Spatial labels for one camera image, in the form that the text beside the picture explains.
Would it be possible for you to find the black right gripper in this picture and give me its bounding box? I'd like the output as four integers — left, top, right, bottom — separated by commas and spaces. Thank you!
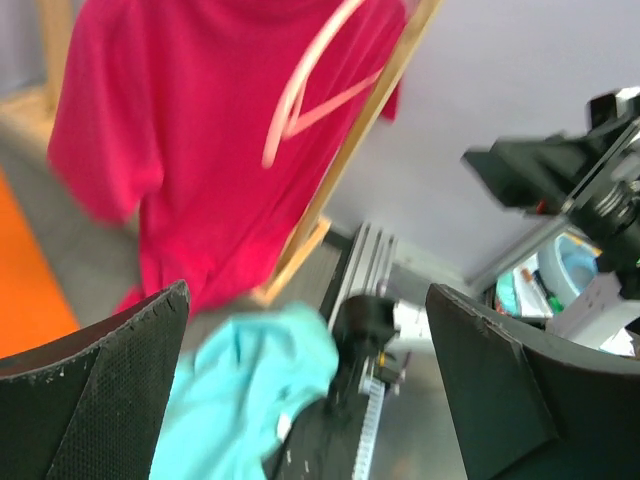
462, 87, 639, 225

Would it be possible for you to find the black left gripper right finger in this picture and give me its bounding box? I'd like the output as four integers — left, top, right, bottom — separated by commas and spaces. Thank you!
425, 284, 639, 479

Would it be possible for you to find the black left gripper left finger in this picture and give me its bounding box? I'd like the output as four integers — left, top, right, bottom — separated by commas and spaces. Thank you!
1, 281, 190, 479

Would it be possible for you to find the teal t shirt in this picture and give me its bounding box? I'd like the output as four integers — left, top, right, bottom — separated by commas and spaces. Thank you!
150, 302, 338, 479

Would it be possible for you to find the pink plastic hanger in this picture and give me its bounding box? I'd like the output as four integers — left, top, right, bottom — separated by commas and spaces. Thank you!
261, 1, 382, 169

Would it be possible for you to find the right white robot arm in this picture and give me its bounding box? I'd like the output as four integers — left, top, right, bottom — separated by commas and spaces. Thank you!
463, 88, 639, 345

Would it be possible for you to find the magenta t shirt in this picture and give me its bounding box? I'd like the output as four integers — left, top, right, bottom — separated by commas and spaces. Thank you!
48, 1, 406, 312

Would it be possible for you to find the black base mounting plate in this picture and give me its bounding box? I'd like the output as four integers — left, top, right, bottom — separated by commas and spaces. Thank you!
262, 391, 369, 480

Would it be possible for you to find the orange ring binder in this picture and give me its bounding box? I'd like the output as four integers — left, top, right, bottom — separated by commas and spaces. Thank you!
0, 177, 79, 357

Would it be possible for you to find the white slotted cable duct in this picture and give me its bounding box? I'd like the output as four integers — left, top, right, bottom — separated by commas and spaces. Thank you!
352, 379, 386, 480

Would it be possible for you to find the wooden clothes rack frame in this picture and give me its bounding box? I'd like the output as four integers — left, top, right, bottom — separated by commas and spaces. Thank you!
1, 1, 440, 306

